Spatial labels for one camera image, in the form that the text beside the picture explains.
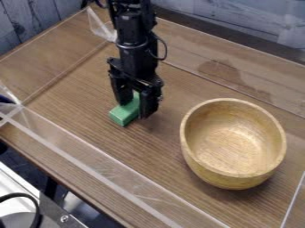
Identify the light wooden bowl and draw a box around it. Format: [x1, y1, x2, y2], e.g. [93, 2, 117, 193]
[179, 98, 287, 190]

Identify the black cable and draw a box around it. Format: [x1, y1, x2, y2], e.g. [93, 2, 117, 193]
[0, 191, 44, 228]

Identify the green rectangular block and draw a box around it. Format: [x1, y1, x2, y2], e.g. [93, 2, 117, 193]
[108, 92, 139, 126]

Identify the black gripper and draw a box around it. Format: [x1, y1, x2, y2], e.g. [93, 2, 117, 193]
[107, 44, 163, 118]

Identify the clear acrylic right panel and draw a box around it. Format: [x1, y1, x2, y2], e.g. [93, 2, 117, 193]
[279, 171, 305, 228]

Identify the clear acrylic corner bracket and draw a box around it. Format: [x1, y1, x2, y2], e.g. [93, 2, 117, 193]
[87, 7, 116, 43]

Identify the grey metal bracket with screw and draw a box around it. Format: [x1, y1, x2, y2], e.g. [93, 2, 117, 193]
[39, 194, 88, 228]

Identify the clear acrylic front wall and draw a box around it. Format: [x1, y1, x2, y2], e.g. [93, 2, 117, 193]
[0, 85, 230, 228]

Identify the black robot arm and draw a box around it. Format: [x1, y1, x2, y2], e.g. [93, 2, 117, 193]
[105, 0, 167, 118]

